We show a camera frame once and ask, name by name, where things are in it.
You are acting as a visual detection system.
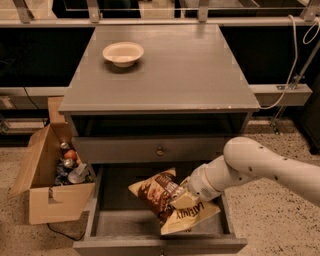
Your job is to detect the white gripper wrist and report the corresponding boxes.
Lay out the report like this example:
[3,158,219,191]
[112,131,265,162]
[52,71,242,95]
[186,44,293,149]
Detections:
[170,164,221,209]

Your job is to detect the brown yellow chip bag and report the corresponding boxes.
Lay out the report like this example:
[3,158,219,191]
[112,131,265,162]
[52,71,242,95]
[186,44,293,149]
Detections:
[128,168,220,235]

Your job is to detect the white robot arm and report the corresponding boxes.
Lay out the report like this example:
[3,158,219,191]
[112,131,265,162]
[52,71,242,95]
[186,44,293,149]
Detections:
[170,137,320,209]

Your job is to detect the round metal drawer knob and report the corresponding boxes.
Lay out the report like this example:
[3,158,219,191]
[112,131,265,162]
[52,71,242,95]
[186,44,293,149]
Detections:
[156,147,165,156]

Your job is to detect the open grey bottom drawer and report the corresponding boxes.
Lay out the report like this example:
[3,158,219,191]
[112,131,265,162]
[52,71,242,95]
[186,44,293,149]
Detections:
[73,162,247,256]

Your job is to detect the closed grey upper drawer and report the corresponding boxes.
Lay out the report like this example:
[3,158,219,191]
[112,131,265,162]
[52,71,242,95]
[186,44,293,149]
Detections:
[72,137,230,164]

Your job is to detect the grey wooden drawer cabinet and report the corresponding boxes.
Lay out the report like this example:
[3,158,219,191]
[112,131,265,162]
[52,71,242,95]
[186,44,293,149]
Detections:
[60,25,259,256]

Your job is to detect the silver soda can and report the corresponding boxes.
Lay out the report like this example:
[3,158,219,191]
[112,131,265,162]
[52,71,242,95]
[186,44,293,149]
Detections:
[62,158,76,169]

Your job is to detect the silver can top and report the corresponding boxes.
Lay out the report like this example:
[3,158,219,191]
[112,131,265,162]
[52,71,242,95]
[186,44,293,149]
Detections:
[60,142,71,150]

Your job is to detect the open cardboard box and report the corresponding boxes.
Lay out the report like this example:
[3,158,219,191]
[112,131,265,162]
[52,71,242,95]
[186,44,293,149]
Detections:
[8,96,97,226]

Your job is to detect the white paper bowl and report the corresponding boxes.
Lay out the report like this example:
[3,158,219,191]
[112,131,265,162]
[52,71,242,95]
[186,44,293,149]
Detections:
[102,42,144,68]

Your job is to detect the black floor cable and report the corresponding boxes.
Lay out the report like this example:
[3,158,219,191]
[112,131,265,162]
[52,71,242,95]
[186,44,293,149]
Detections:
[46,222,87,242]

